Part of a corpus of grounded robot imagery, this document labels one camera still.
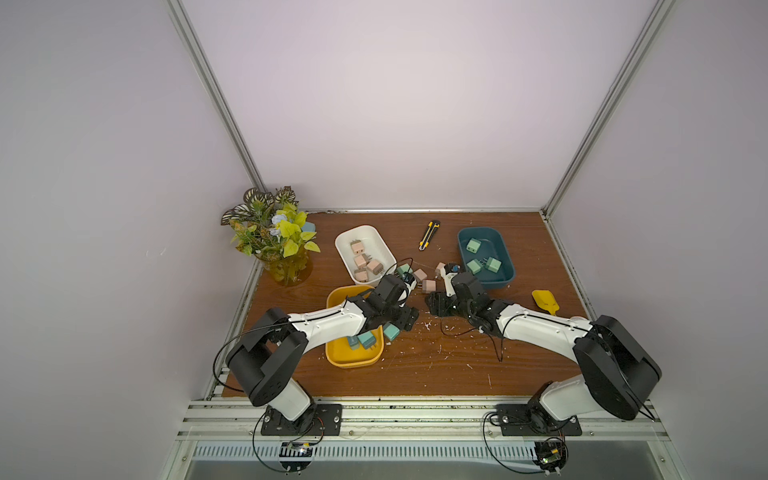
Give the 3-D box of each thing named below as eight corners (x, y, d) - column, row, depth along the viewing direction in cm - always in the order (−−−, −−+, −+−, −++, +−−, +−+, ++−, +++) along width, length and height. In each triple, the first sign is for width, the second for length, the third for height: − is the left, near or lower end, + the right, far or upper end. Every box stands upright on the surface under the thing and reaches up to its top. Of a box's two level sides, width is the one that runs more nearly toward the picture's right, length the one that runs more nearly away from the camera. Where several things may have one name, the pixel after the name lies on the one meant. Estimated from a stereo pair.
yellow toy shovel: (539, 315, 93) (542, 312, 91) (532, 294, 98) (534, 290, 96) (558, 315, 93) (561, 311, 91) (549, 294, 98) (552, 290, 96)
